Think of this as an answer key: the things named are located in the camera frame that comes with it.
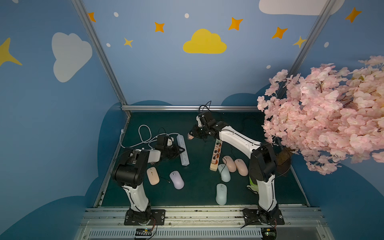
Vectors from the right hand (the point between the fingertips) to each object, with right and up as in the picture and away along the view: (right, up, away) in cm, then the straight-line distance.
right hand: (192, 131), depth 91 cm
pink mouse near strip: (+24, -20, +2) cm, 31 cm away
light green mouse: (+19, -24, -2) cm, 31 cm away
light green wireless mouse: (+16, -34, -11) cm, 39 cm away
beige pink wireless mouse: (-23, -26, -4) cm, 35 cm away
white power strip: (-5, -15, +3) cm, 17 cm away
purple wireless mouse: (-9, -29, -5) cm, 30 cm away
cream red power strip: (+14, -21, 0) cm, 25 cm away
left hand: (-6, -12, +7) cm, 15 cm away
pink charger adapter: (-1, -4, -1) cm, 4 cm away
